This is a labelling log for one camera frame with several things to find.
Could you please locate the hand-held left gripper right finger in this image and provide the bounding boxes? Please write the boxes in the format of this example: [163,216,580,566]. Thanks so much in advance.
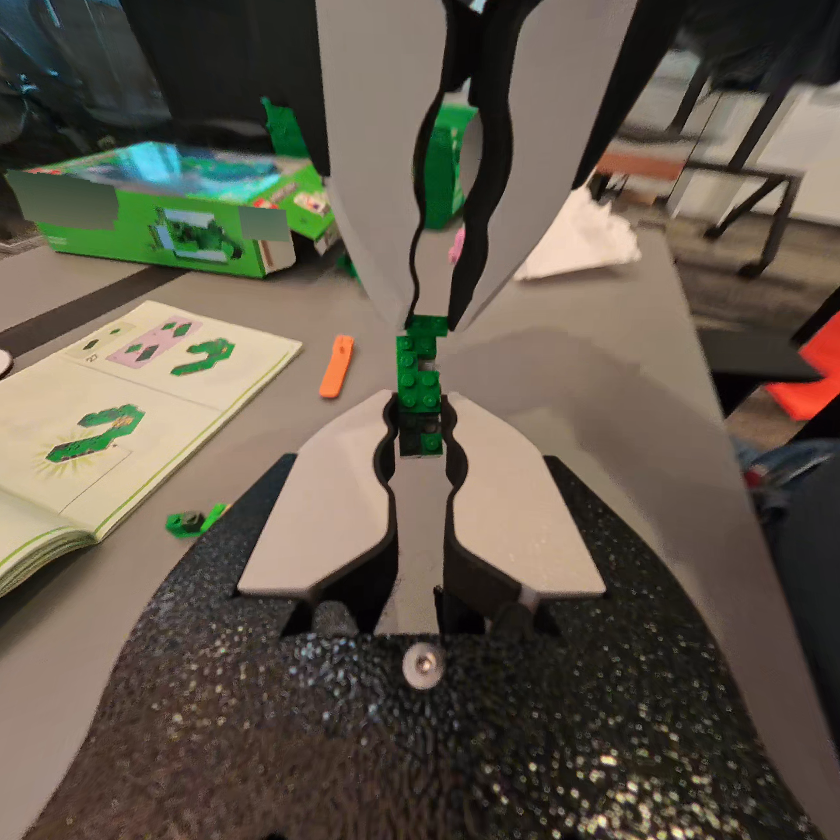
[444,392,607,618]

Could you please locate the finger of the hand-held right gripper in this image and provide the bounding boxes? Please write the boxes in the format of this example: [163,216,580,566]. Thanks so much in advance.
[448,0,639,333]
[315,0,458,330]

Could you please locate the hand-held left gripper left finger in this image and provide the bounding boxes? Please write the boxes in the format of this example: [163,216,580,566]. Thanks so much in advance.
[236,389,401,618]

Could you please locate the green toy brick assembly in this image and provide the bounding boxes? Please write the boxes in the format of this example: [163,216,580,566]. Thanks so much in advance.
[395,315,451,459]

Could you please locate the grey desk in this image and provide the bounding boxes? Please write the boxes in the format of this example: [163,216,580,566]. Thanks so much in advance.
[0,220,840,840]

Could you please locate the green cardboard piece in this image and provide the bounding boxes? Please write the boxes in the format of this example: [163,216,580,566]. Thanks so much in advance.
[420,104,478,231]

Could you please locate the small green brick piece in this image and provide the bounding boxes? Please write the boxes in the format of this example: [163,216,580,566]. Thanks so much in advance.
[164,502,231,541]

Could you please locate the white crumpled paper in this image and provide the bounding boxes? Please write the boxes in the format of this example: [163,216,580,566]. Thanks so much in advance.
[513,189,643,284]

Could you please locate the orange brick separator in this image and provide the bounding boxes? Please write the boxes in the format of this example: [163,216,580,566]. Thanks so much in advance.
[319,334,356,400]

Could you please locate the green toy box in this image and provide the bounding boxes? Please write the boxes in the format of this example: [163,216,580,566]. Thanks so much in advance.
[5,98,337,280]

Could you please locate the open instruction booklet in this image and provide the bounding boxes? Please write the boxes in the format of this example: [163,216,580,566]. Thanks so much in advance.
[0,300,303,599]

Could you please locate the person's leg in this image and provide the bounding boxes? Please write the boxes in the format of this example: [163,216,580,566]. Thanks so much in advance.
[734,438,840,746]

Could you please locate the orange chair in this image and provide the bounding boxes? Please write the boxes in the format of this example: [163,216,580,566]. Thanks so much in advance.
[763,314,840,422]

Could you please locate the black table frame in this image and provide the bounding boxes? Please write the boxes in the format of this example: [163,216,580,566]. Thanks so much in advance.
[589,59,809,278]

